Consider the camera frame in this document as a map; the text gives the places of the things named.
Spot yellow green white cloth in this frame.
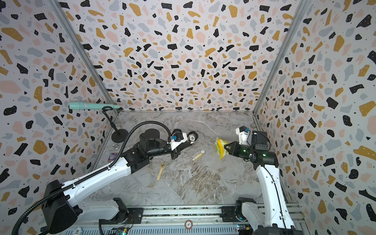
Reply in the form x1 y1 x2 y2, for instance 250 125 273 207
215 138 228 160

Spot black watch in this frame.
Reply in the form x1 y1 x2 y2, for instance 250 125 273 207
172 129 183 139

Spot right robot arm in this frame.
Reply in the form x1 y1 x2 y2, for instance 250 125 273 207
224 126 303 235

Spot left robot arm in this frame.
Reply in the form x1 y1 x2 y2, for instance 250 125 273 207
11 120 198 235

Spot black microphone stand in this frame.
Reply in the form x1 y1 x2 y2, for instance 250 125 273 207
102 106 128 143

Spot small framed picture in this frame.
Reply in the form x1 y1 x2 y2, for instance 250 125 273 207
108 153 118 162

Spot red white round sticker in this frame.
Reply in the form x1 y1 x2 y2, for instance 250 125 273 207
185 220 193 230

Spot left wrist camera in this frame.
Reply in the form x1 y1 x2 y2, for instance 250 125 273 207
169 132 188 151

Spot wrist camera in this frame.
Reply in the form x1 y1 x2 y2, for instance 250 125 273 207
169 132 188 151
236 126 251 146

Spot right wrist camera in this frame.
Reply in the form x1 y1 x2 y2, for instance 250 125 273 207
236 126 251 146

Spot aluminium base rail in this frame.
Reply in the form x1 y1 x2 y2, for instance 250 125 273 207
63 205 253 235

